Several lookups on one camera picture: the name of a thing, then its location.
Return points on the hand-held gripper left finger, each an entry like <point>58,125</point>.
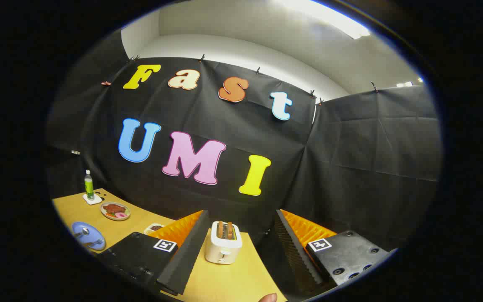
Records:
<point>183,260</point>

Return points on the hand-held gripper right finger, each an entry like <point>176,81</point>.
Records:
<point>298,260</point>

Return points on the metal spoon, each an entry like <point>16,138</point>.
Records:
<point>85,231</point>

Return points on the white toaster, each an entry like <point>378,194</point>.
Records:
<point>220,249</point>

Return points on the white divided tray with beans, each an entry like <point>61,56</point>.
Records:
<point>154,228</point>

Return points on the toast slice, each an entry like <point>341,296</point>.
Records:
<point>220,230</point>
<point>229,230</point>

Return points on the plate with meat and vegetables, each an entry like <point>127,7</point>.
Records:
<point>115,209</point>

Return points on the blue round plate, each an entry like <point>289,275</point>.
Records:
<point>83,240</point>

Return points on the white square coaster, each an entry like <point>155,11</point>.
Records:
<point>97,200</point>

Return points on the black backdrop cloth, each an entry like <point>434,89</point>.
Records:
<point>350,159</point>

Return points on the green plastic bottle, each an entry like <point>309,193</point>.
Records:
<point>89,184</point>

